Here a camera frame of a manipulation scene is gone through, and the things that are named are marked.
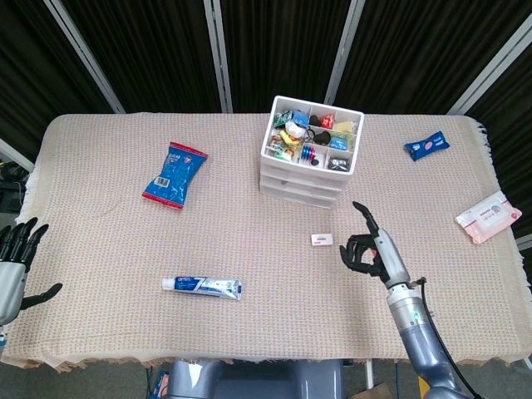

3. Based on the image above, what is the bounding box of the small blue snack packet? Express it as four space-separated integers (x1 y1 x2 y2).
403 131 451 162

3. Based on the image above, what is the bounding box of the brown cardboard piece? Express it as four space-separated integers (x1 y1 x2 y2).
356 381 394 399

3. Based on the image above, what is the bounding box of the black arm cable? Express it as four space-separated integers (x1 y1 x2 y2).
409 276 483 399

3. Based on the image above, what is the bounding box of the beige woven tablecloth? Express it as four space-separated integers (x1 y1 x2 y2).
0 111 532 373

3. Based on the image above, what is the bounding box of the white organizer tray with items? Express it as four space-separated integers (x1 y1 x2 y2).
259 94 366 209

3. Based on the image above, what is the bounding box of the grey metal frame post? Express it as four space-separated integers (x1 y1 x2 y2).
0 138 35 172
43 0 126 115
323 0 367 106
203 0 234 114
446 23 532 116

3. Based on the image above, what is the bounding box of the orange green small packet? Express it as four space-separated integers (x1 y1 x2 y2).
269 139 294 161

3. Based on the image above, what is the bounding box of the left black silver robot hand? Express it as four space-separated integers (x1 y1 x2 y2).
0 217 64 328

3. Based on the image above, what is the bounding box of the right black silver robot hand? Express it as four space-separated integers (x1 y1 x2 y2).
339 201 413 291

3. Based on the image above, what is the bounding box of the grey-blue robot torso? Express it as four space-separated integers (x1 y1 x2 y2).
165 359 346 399

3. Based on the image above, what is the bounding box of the blue package on floor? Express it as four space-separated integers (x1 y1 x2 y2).
151 368 171 398

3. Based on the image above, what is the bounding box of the blue red-edged snack bag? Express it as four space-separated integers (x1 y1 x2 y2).
141 140 209 213

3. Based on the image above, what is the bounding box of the pink white wet wipes pack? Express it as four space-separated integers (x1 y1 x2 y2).
454 190 523 245

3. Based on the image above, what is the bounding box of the blue white toothpaste tube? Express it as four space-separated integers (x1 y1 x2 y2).
160 275 244 301

